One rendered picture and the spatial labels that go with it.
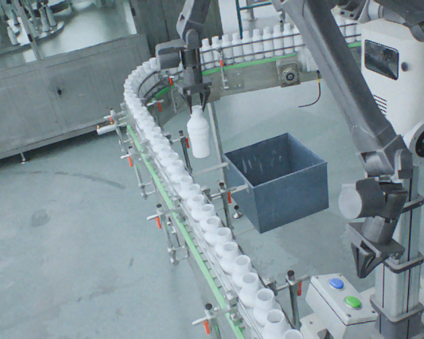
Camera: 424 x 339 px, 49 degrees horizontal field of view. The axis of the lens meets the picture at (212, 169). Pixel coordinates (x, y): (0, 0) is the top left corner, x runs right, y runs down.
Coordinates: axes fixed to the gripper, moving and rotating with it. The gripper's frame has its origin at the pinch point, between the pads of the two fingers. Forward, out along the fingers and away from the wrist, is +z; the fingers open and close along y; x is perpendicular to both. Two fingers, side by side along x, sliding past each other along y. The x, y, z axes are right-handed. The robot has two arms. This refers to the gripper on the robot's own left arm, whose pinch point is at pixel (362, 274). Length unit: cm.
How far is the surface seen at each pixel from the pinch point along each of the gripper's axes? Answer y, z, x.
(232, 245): -25.3, 9.1, -16.5
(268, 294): -7.5, 9.4, -15.6
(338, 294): -3.2, 7.8, -1.2
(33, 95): -365, 78, -56
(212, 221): -37.6, 9.8, -17.1
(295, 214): -75, 32, 36
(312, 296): -7.9, 11.7, -3.6
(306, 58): -165, -13, 82
